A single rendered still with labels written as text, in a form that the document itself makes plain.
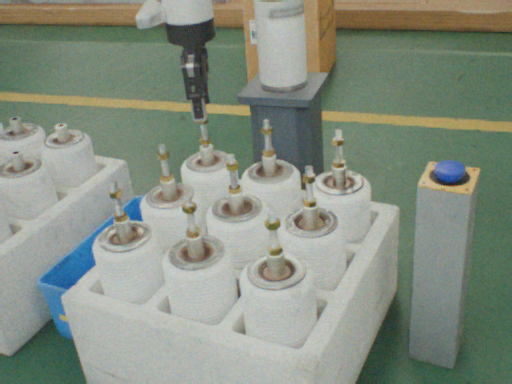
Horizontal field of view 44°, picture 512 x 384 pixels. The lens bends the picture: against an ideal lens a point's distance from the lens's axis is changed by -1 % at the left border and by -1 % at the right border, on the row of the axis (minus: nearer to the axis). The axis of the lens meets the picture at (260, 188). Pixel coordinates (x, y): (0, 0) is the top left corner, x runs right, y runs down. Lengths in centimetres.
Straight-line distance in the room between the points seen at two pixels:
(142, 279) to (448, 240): 42
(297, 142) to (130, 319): 51
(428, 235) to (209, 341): 33
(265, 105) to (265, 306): 51
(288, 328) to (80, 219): 54
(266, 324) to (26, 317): 51
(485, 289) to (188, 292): 57
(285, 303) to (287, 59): 55
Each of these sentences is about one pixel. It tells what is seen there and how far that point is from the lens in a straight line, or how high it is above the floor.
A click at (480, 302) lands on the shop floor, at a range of 117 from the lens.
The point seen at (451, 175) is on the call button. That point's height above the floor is 33.
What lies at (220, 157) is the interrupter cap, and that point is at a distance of 109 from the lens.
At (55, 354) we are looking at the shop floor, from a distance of 115.
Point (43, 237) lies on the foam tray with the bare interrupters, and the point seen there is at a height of 16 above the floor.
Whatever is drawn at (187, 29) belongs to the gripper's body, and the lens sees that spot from 97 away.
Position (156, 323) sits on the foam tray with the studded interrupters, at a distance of 88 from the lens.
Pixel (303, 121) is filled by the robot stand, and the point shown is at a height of 25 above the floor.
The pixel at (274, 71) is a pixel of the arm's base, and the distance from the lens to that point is 120.
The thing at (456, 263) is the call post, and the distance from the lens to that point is 92.
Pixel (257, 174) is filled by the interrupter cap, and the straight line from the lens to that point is 103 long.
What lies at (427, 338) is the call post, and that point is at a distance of 102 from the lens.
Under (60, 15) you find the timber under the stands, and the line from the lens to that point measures 320.
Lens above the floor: 74
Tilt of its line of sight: 30 degrees down
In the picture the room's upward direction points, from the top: 5 degrees counter-clockwise
